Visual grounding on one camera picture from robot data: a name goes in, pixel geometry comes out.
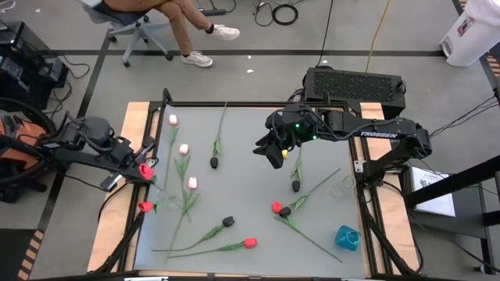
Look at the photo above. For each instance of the white paper sheet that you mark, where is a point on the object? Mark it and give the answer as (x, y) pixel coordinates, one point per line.
(433, 191)

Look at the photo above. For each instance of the grey office chair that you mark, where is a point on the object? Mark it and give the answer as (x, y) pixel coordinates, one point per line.
(125, 19)

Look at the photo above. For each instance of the orange black vacuum cleaner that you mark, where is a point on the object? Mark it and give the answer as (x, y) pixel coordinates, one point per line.
(23, 136)

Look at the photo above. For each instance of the black power strip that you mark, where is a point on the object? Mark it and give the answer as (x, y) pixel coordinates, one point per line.
(213, 12)

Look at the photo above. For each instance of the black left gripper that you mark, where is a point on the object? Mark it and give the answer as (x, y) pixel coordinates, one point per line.
(125, 156)

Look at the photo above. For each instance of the black computer tower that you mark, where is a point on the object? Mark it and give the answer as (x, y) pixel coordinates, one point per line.
(23, 78)

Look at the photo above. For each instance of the black equipment box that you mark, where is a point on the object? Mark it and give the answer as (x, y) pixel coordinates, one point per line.
(19, 39)

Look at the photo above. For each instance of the person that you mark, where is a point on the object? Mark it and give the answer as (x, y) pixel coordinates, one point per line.
(177, 23)

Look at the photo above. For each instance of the red artificial tulip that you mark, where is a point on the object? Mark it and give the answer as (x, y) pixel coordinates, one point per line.
(276, 207)
(250, 242)
(145, 207)
(146, 171)

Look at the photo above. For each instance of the white bin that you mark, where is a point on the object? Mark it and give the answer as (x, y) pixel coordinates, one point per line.
(472, 35)

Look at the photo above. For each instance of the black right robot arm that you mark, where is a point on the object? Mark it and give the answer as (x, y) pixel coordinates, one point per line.
(375, 134)

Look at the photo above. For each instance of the black perforated computer case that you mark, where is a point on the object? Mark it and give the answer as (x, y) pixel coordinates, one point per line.
(351, 87)

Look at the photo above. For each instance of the black metal table frame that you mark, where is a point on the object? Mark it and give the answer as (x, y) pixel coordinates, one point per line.
(254, 104)

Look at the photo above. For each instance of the pink artificial tulip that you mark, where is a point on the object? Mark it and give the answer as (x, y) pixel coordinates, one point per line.
(183, 149)
(192, 182)
(173, 119)

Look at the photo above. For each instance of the dark grey side table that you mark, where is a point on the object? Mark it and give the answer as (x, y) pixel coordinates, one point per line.
(468, 210)

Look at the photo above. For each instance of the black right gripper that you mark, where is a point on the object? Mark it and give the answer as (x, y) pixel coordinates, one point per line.
(282, 130)

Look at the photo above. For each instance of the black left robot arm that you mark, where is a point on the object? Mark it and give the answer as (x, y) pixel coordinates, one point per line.
(90, 132)

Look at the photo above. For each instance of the clear glass vase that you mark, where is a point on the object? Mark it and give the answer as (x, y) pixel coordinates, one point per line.
(343, 187)
(173, 203)

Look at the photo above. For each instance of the silver metal bracket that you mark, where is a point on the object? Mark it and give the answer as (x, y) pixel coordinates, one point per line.
(358, 166)

